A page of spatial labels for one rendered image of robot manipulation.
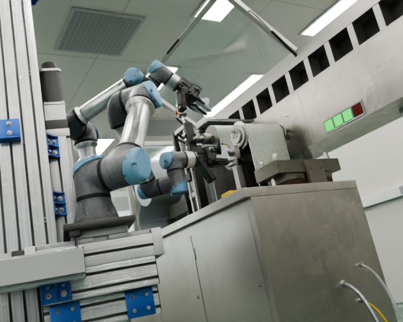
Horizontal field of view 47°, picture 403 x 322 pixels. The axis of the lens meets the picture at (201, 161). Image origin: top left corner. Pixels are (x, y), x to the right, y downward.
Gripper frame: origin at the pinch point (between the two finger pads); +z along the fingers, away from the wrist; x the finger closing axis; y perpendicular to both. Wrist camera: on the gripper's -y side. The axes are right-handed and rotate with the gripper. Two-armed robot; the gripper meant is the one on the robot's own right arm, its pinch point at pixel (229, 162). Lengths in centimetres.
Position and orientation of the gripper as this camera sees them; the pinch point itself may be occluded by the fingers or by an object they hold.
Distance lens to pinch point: 216.9
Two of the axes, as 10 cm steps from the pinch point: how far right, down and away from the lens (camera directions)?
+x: -4.9, 3.3, 8.1
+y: -1.9, -9.4, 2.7
